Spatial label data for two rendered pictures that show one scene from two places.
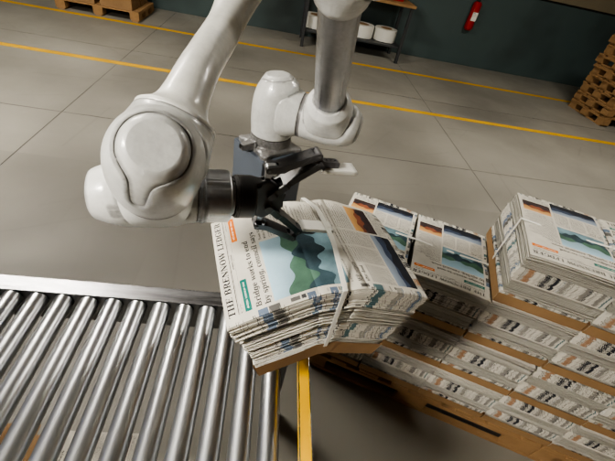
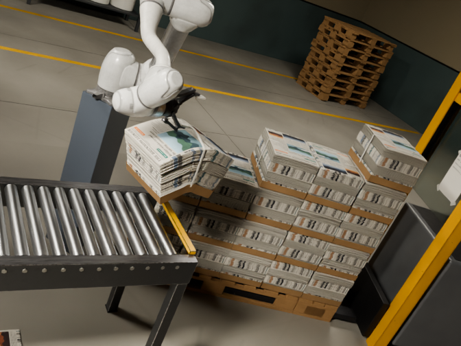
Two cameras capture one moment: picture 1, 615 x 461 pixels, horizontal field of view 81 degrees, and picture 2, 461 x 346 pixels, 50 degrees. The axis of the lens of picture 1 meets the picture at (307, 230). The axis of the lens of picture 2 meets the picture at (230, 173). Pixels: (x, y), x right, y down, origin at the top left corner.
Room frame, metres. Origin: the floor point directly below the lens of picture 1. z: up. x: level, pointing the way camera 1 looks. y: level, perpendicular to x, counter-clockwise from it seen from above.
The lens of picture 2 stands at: (-1.34, 0.64, 2.01)
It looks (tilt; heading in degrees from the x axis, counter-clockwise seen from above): 25 degrees down; 334
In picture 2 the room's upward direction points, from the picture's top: 23 degrees clockwise
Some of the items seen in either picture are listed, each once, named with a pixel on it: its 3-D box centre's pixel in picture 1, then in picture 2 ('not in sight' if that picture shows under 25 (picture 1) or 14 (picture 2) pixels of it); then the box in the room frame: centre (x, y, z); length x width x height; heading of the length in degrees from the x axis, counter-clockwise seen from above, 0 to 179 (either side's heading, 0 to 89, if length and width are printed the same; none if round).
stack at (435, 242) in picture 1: (443, 326); (230, 226); (1.05, -0.70, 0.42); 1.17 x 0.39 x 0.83; 79
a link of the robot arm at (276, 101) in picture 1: (277, 104); (119, 68); (1.25, 0.21, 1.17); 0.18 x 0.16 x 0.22; 86
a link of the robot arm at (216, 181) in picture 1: (214, 196); (154, 105); (0.47, 0.16, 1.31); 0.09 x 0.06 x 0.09; 26
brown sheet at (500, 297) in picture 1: (530, 273); (277, 174); (1.02, -0.83, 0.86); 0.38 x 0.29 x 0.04; 170
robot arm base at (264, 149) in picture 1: (265, 139); (108, 92); (1.24, 0.23, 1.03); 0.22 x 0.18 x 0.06; 137
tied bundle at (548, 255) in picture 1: (544, 256); (283, 162); (1.02, -0.83, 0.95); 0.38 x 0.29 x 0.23; 170
